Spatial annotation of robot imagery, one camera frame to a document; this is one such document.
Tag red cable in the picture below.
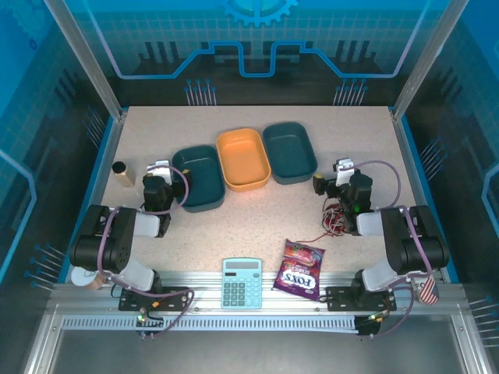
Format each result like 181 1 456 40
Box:
320 196 352 238
296 196 352 245

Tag teal plastic bin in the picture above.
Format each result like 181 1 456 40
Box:
171 144 227 214
261 121 319 185

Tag gold bottle with black cap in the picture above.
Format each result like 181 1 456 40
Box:
111 161 137 189

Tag orange plastic bin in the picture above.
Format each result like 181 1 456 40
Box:
215 127 272 192

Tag purple candy bag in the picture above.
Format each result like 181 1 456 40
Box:
271 238 327 300

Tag tin can with pull tab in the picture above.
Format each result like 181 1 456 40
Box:
70 266 107 291

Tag light blue calculator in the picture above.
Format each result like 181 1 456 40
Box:
221 257 264 311

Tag flag print cup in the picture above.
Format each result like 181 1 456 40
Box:
411 274 441 306

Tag black connector box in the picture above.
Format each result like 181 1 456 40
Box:
354 313 385 338
134 313 165 340

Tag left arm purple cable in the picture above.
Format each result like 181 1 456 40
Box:
97 164 196 338

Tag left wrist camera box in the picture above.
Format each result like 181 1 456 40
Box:
147 160 173 184

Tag aluminium side rail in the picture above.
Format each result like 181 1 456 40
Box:
389 108 457 284
58 108 128 284

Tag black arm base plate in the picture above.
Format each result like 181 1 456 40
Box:
119 286 192 312
325 286 397 312

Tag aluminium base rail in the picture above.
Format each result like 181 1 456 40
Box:
23 270 488 374

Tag white slotted cable duct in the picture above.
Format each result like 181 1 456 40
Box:
61 315 362 333

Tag aluminium corner post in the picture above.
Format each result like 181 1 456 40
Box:
42 0 128 120
389 0 471 120

